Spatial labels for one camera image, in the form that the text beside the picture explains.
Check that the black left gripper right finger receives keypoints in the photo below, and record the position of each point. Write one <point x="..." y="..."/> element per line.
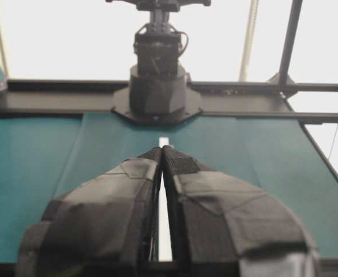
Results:
<point x="221" y="225"/>

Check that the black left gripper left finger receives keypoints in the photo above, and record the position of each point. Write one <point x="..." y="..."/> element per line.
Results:
<point x="104" y="227"/>

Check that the white wooden board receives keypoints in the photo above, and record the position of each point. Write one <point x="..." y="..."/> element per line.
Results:
<point x="164" y="240"/>

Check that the black metal frame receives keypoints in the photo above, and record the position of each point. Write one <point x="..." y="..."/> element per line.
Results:
<point x="272" y="86"/>

